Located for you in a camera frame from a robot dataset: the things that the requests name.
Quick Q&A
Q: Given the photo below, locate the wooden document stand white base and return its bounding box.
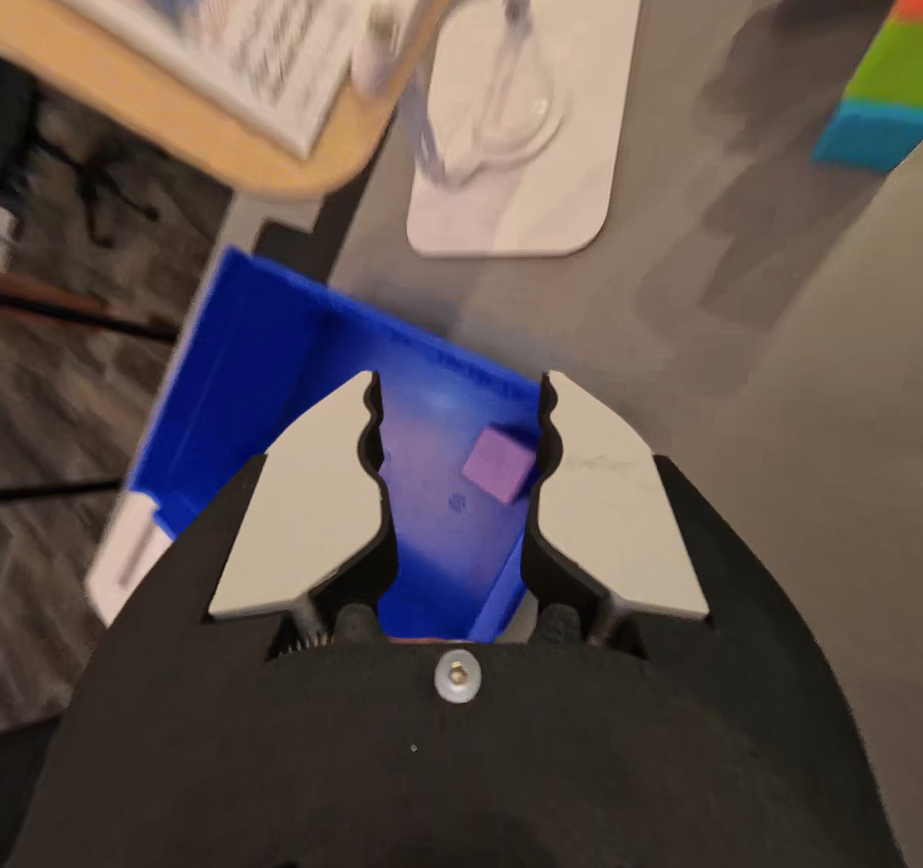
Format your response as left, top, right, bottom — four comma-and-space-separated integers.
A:
0, 0, 646, 260

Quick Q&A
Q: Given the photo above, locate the green cube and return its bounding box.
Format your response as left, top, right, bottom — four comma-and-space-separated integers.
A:
840, 13, 923, 115

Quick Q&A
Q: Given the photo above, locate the black swivel chair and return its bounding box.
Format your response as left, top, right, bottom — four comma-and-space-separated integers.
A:
0, 61, 160, 249

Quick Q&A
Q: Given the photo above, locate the grey desk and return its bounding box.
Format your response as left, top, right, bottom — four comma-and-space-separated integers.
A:
227, 0, 923, 868

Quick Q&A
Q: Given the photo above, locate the printed instruction sheet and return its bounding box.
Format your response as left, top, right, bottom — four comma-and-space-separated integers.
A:
0, 0, 451, 159

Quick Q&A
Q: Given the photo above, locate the purple cube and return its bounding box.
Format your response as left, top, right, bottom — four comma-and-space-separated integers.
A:
461, 427, 538, 505

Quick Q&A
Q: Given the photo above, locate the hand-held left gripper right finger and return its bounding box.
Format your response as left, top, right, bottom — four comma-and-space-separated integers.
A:
521, 371, 711, 621

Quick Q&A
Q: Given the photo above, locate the laminated instruction sheet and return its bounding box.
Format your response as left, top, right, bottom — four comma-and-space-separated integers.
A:
85, 493, 177, 627

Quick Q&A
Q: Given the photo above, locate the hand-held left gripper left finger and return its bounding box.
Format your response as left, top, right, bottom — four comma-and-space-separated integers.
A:
207, 371, 399, 621

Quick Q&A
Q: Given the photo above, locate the blue plastic bin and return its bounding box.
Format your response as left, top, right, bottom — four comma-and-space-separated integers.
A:
128, 247, 543, 642

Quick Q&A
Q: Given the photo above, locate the light blue cube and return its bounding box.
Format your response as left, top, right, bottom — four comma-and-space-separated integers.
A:
811, 100, 923, 175

